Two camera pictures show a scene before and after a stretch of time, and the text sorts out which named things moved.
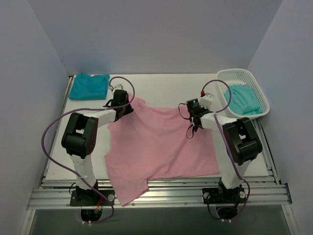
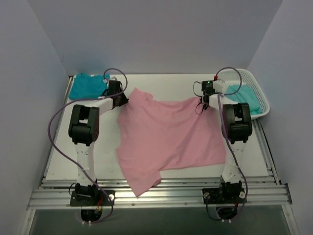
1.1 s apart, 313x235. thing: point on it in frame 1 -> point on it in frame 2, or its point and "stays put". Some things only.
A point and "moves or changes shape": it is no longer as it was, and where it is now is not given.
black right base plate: [218, 196] stays put
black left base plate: [91, 198] stays put
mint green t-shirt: [243, 101] stays put
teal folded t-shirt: [88, 86] stays put
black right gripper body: [193, 120] -> [205, 99]
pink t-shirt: [153, 143] moves or changes shape
